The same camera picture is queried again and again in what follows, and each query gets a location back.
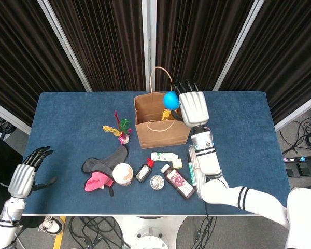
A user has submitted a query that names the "dark juice bottle grape label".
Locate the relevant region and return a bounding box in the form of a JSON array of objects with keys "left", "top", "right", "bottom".
[{"left": 160, "top": 164, "right": 197, "bottom": 200}]

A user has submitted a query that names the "black pleated curtain panel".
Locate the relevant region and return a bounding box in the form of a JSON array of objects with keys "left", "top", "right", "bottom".
[
  {"left": 219, "top": 0, "right": 311, "bottom": 125},
  {"left": 155, "top": 0, "right": 255, "bottom": 91},
  {"left": 49, "top": 0, "right": 147, "bottom": 91},
  {"left": 0, "top": 0, "right": 87, "bottom": 128}
]

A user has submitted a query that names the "white partition frame post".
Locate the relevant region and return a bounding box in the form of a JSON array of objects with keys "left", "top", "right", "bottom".
[
  {"left": 213, "top": 0, "right": 267, "bottom": 91},
  {"left": 37, "top": 0, "right": 93, "bottom": 92},
  {"left": 274, "top": 98, "right": 311, "bottom": 132},
  {"left": 141, "top": 0, "right": 158, "bottom": 91},
  {"left": 0, "top": 98, "right": 32, "bottom": 135}
]

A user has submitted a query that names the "blue fabric covered table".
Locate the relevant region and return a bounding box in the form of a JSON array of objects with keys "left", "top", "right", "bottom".
[{"left": 22, "top": 90, "right": 298, "bottom": 217}]

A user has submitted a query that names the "brown paper shopping bag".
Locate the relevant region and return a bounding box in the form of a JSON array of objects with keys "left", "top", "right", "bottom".
[{"left": 133, "top": 66, "right": 191, "bottom": 150}]

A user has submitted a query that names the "green marker pen black cap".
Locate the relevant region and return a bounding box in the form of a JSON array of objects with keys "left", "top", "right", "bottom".
[{"left": 187, "top": 153, "right": 197, "bottom": 187}]

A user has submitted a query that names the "white and green tube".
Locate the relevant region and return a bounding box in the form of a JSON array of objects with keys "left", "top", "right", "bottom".
[{"left": 150, "top": 151, "right": 178, "bottom": 161}]

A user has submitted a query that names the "colourful feather shuttlecock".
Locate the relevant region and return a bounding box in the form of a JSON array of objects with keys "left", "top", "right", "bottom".
[{"left": 102, "top": 110, "right": 133, "bottom": 145}]

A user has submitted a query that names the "pink and grey cloth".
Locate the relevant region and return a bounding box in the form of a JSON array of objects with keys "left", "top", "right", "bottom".
[{"left": 81, "top": 144, "right": 129, "bottom": 197}]

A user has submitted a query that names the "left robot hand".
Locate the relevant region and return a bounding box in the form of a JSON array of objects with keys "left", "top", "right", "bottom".
[{"left": 8, "top": 146, "right": 58, "bottom": 199}]

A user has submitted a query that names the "black ink bottle red cap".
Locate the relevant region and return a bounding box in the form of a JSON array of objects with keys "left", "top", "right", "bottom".
[{"left": 135, "top": 158, "right": 156, "bottom": 182}]

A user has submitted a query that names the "blue ball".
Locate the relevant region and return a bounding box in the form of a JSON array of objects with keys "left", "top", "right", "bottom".
[{"left": 163, "top": 91, "right": 181, "bottom": 109}]

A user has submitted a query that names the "bundle of transparent straws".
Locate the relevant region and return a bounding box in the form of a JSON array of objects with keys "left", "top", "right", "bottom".
[{"left": 188, "top": 146, "right": 207, "bottom": 200}]

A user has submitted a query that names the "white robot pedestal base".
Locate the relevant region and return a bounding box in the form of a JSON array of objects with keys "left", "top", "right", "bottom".
[{"left": 111, "top": 215, "right": 186, "bottom": 249}]

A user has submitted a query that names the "clear jar of rubber bands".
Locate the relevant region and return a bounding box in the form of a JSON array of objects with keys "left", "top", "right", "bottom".
[{"left": 112, "top": 163, "right": 135, "bottom": 187}]

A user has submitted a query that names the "gold foil package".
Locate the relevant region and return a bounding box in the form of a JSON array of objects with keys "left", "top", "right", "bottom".
[{"left": 162, "top": 108, "right": 178, "bottom": 122}]

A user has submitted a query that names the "black foot pedal unit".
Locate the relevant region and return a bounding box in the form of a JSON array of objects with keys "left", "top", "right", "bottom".
[{"left": 284, "top": 155, "right": 311, "bottom": 178}]

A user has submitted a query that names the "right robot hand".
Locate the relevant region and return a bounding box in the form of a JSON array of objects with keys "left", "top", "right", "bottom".
[{"left": 169, "top": 80, "right": 210, "bottom": 128}]

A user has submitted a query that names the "white sneaker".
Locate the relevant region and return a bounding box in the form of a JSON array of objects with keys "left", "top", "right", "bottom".
[{"left": 38, "top": 215, "right": 65, "bottom": 236}]

